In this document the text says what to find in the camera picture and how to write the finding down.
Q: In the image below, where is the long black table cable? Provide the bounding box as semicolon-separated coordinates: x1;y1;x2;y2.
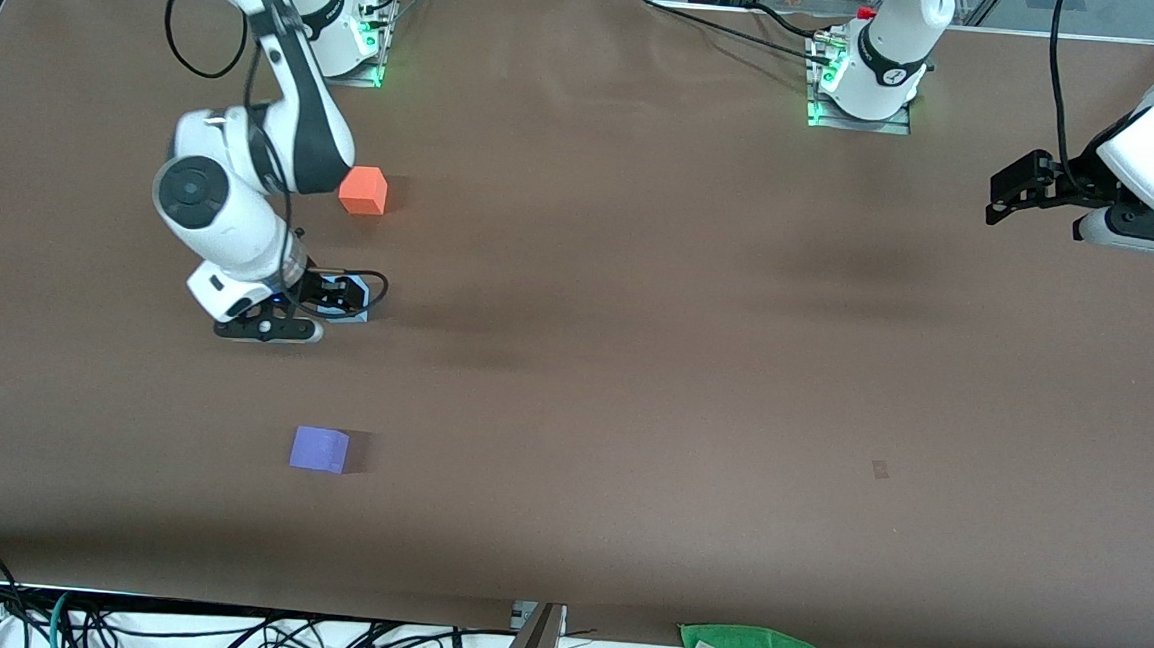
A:
639;0;838;65

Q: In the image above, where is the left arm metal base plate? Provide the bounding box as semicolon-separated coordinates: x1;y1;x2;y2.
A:
802;33;919;137

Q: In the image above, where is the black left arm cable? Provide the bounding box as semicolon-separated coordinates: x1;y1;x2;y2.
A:
1039;0;1094;191

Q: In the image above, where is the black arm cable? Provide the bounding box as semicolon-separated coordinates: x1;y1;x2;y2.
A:
145;0;407;318
1039;0;1094;191

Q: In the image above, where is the brown table cover sheet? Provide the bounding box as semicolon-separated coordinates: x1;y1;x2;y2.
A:
0;0;1154;648

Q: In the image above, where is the white metal bracket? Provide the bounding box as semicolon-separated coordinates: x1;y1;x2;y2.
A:
510;601;569;633

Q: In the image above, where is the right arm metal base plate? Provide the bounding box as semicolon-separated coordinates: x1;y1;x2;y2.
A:
321;0;397;90

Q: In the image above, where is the teal cable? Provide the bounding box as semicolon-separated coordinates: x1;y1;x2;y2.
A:
46;589;76;648

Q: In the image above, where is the blue foam block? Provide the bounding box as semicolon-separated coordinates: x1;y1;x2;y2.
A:
322;274;373;325

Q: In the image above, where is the orange foam block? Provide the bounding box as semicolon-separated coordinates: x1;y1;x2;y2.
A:
337;164;390;217

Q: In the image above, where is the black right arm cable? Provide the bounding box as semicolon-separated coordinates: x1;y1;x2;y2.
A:
145;0;407;318

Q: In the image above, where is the short black table cable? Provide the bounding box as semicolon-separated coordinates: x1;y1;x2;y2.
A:
745;2;838;42

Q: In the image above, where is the purple foam block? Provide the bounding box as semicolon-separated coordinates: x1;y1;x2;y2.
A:
289;425;351;475

